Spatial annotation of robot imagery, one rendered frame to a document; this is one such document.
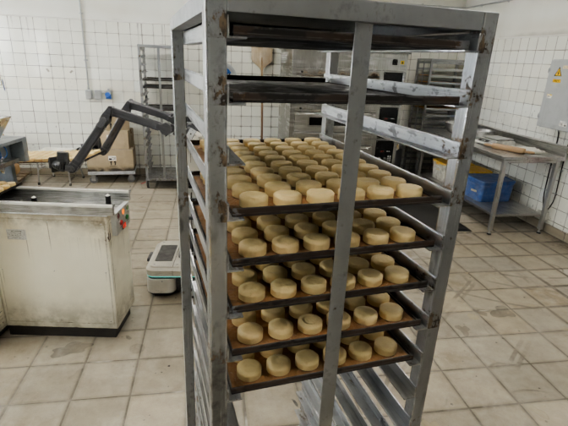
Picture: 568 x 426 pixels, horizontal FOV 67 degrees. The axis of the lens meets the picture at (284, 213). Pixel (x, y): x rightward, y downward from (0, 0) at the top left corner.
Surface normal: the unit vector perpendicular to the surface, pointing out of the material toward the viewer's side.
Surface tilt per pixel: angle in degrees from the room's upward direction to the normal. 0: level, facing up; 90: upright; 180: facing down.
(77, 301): 90
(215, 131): 90
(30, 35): 90
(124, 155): 88
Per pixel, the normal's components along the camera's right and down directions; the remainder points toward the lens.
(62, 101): 0.16, 0.34
